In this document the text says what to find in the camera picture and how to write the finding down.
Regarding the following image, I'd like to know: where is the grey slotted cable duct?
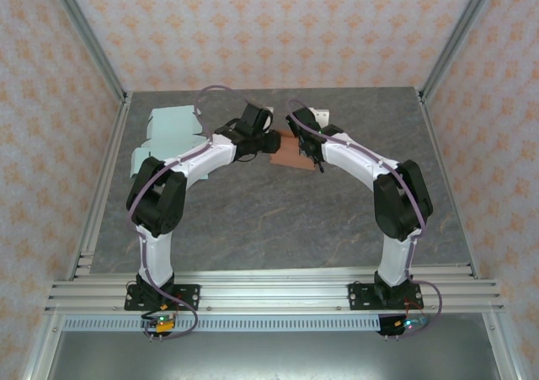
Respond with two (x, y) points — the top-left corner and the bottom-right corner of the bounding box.
(61, 315), (382, 333)

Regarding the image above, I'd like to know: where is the aluminium frame post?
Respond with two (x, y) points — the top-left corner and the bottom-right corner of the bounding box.
(44, 0), (130, 103)
(419, 0), (502, 103)

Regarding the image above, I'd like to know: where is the aluminium lower frame leg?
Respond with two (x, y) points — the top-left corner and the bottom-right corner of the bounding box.
(23, 312), (64, 380)
(482, 312), (521, 380)

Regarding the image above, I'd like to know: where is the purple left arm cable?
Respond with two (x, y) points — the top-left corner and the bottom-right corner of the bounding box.
(125, 83), (256, 341)

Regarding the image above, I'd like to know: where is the grey metal sheet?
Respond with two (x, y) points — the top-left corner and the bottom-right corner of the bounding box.
(41, 331), (506, 380)

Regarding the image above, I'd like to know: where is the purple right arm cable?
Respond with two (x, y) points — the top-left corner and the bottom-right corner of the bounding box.
(287, 99), (444, 339)

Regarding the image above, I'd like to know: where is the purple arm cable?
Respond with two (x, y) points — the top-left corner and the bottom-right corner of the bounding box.
(287, 99), (444, 339)
(125, 83), (256, 341)

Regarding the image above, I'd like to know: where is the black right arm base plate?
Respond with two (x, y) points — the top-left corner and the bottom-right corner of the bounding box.
(347, 282), (423, 312)

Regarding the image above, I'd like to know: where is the aluminium cross rail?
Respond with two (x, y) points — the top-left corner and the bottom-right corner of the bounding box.
(44, 270), (506, 313)

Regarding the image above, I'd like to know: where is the aluminium table side rail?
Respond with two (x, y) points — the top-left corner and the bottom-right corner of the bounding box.
(419, 92), (481, 280)
(65, 93), (134, 280)

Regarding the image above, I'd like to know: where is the light blue paper box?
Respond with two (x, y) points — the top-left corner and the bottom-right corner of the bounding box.
(129, 105), (212, 183)

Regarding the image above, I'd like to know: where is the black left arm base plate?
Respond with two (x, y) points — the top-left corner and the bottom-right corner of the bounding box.
(124, 284), (201, 312)

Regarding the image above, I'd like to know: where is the orange paper box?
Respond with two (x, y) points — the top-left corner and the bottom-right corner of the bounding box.
(269, 130), (317, 171)

